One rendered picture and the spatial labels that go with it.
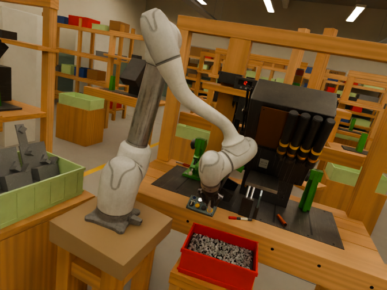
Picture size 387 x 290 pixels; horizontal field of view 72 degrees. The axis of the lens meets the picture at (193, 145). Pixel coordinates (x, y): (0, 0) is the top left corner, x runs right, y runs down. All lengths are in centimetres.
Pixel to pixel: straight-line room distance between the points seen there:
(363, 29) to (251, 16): 400
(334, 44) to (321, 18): 990
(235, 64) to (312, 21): 994
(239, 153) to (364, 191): 108
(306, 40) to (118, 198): 140
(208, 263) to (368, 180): 120
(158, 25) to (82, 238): 83
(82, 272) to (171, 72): 90
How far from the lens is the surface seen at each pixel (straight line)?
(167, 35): 100
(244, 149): 114
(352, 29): 1177
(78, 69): 741
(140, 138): 124
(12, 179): 167
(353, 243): 178
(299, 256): 147
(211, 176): 108
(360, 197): 202
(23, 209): 152
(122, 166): 110
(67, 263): 135
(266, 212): 166
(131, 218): 121
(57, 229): 123
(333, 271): 152
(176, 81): 101
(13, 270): 164
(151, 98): 119
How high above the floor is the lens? 163
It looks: 16 degrees down
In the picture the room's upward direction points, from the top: 11 degrees clockwise
